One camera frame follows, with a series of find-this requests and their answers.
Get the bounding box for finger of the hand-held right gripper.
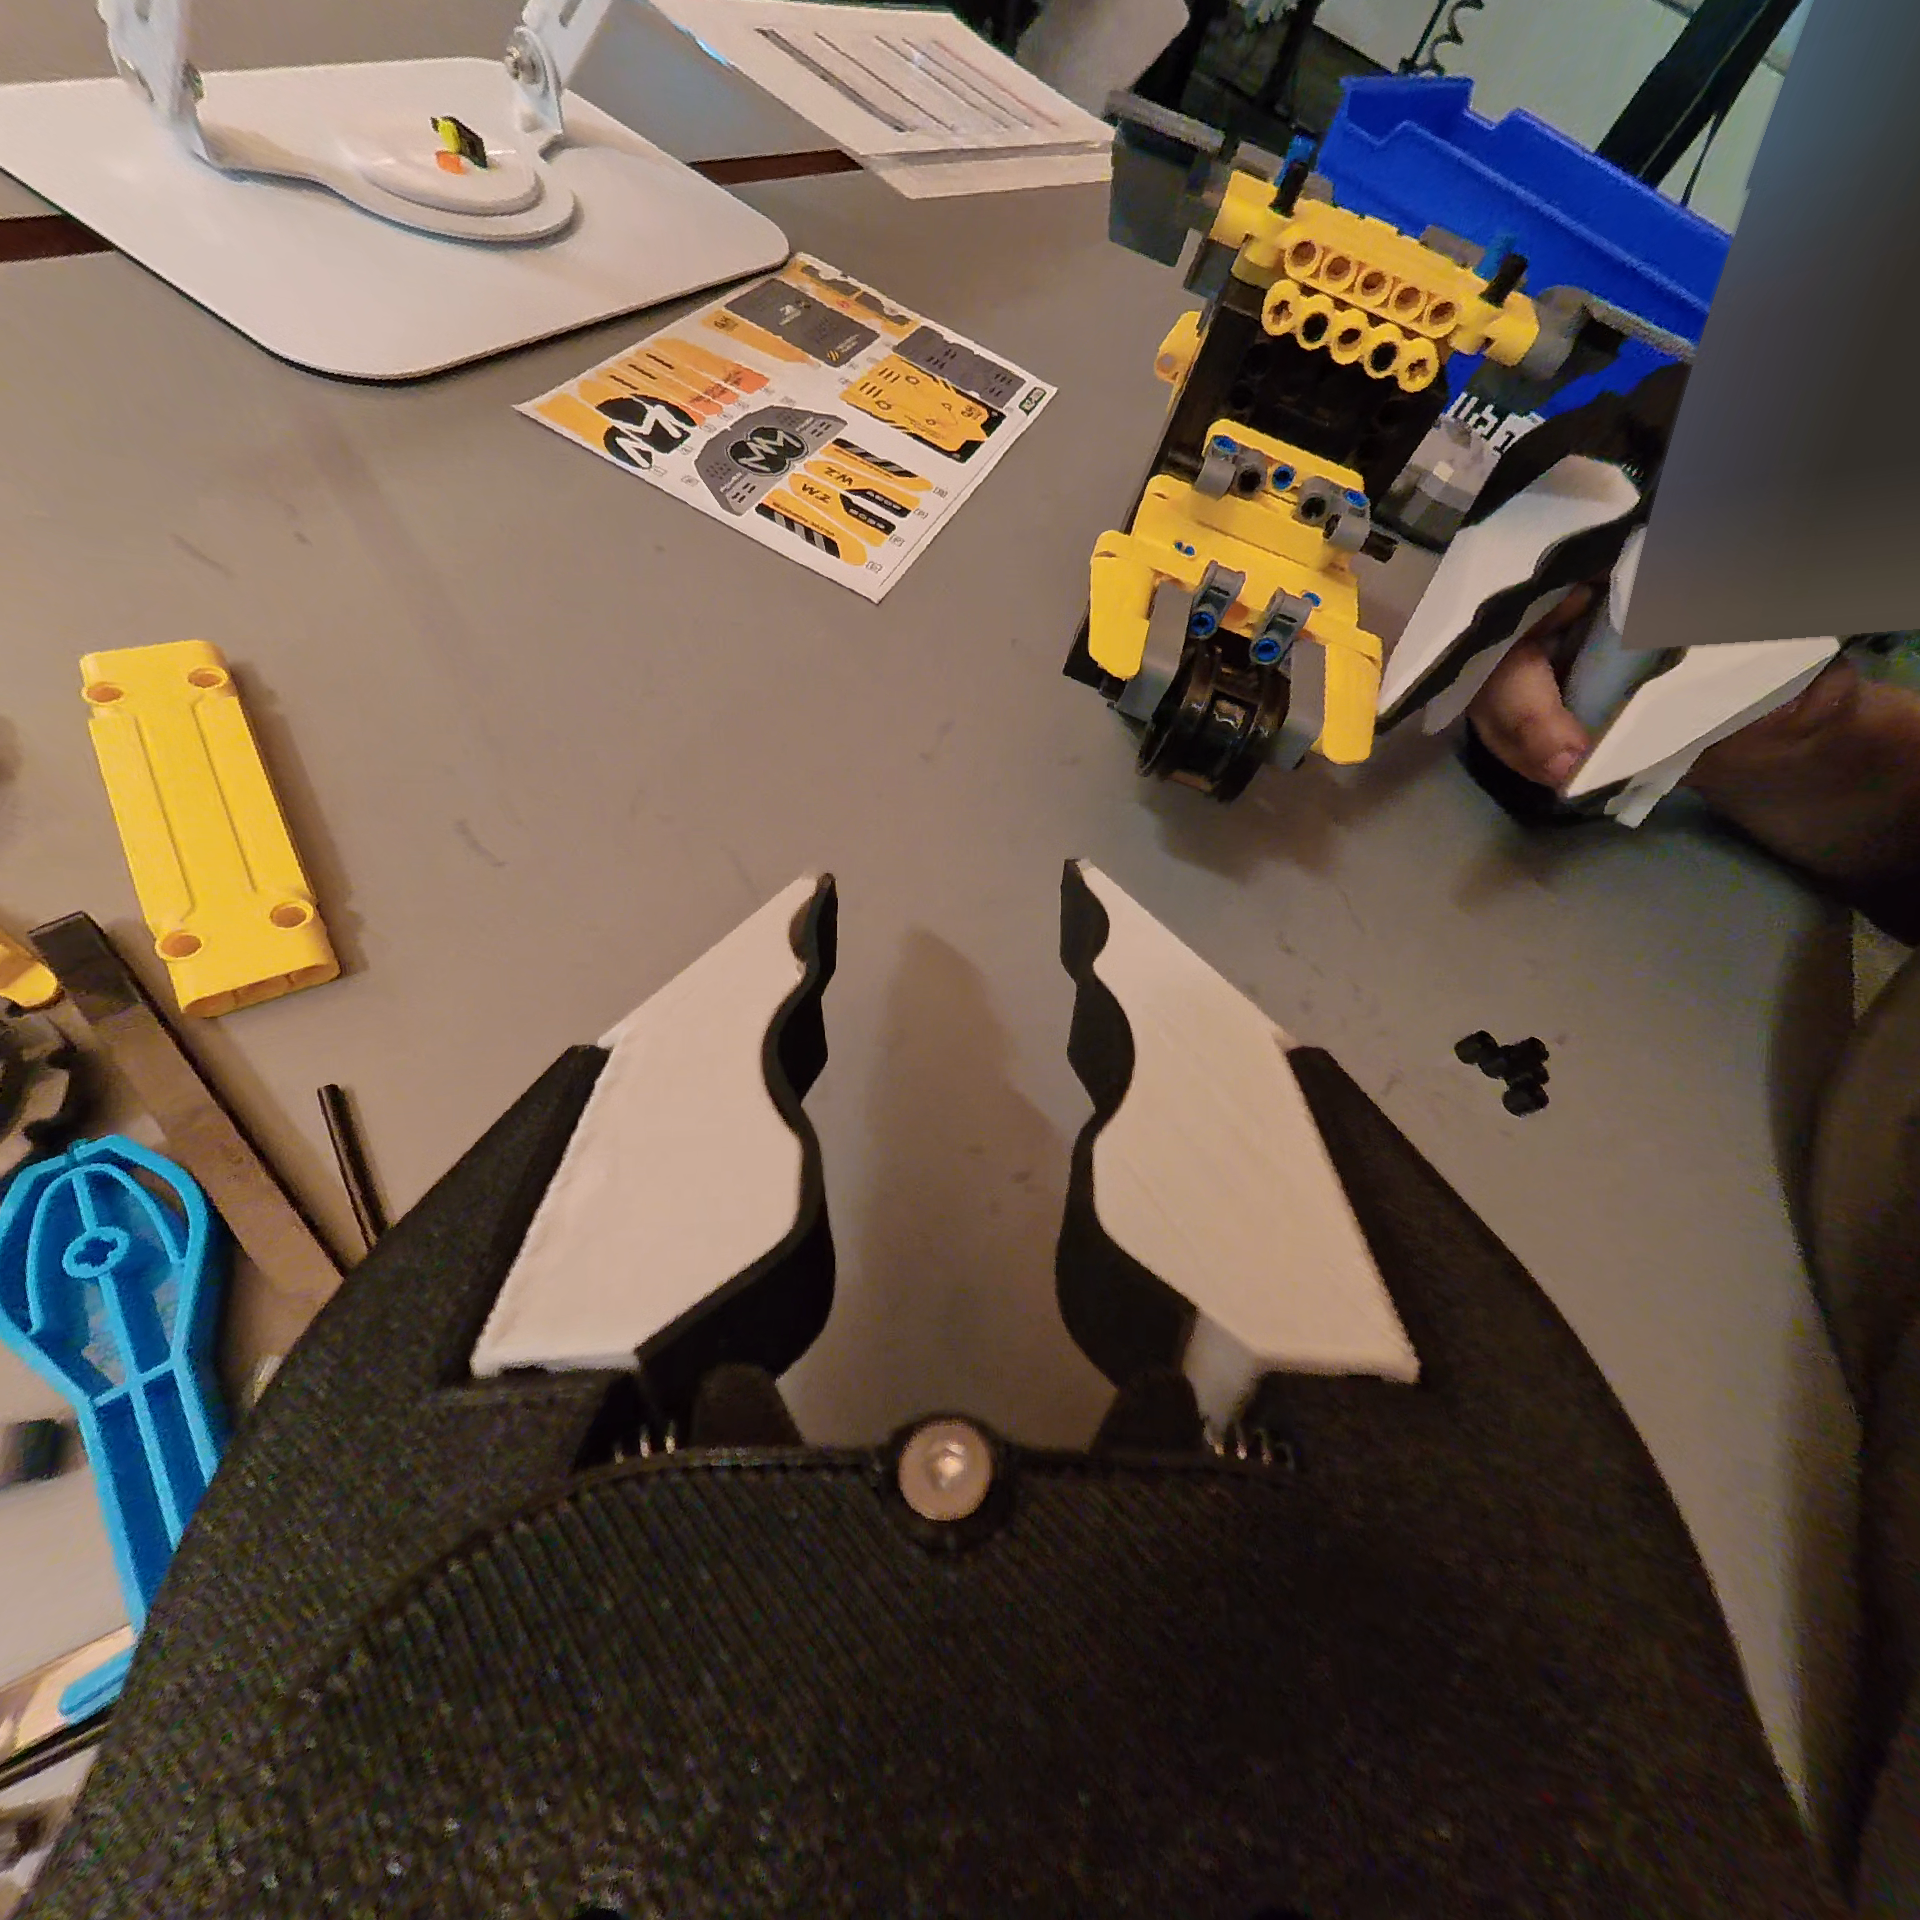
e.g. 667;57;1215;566
1376;464;1653;736
1558;638;1845;829

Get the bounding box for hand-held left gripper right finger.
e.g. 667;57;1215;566
1053;858;1422;1453

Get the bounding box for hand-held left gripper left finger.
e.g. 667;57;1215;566
468;871;838;1389

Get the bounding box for blue brick separator tool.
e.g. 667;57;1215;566
0;1136;237;1719

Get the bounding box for person's right forearm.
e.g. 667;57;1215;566
1687;660;1920;946

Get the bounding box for person's right hand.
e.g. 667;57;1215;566
1462;591;1599;788

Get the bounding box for yellow building brick vehicle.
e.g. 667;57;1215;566
1063;88;1629;797

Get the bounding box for blue plastic bin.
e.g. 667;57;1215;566
1319;71;1734;453

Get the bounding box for small black connector pins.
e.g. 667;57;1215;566
1451;1025;1553;1119

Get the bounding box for black axle rod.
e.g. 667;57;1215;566
316;1082;395;1268

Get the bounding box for dark flat metal bar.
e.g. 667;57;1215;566
28;912;349;1328

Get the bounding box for yellow building panel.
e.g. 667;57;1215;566
78;640;343;1022

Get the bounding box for white printed paper sheet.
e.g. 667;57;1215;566
645;0;1119;202

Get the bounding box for yellow black sticker sheet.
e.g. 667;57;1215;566
511;252;1059;606

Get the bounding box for white book stand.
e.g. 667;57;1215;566
0;0;792;383

